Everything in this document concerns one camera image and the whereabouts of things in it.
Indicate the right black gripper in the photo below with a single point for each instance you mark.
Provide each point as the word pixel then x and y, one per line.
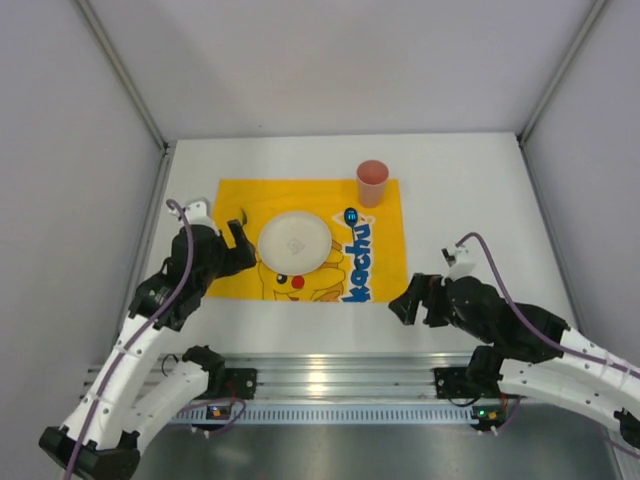
pixel 426 296

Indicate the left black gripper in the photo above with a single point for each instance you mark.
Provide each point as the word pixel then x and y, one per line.
pixel 228 255

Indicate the blue metal fork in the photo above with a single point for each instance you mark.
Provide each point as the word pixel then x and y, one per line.
pixel 245 216

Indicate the cream round plate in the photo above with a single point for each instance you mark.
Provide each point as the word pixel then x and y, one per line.
pixel 294 243

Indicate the yellow pikachu placemat cloth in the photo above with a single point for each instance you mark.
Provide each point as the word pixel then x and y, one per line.
pixel 374 271

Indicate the blue metal spoon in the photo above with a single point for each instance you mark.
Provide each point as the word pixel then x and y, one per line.
pixel 351 219

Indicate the pink plastic cup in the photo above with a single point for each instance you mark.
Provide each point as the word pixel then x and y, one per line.
pixel 372 176

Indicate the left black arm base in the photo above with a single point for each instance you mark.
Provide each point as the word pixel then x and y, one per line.
pixel 233 382

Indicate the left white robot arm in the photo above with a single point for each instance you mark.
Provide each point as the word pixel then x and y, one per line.
pixel 106 435

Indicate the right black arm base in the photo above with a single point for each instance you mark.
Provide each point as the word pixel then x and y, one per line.
pixel 477 380

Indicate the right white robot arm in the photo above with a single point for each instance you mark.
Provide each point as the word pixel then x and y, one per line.
pixel 526 351

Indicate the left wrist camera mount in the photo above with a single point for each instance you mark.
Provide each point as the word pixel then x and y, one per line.
pixel 197 212

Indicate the aluminium mounting rail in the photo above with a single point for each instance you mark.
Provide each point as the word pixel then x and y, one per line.
pixel 336 390

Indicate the right aluminium frame post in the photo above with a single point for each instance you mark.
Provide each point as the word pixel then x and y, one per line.
pixel 578 41

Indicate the aluminium frame post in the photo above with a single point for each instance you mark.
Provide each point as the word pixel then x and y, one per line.
pixel 578 41
pixel 117 65

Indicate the left aluminium frame post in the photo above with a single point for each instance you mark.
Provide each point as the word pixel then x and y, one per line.
pixel 117 65

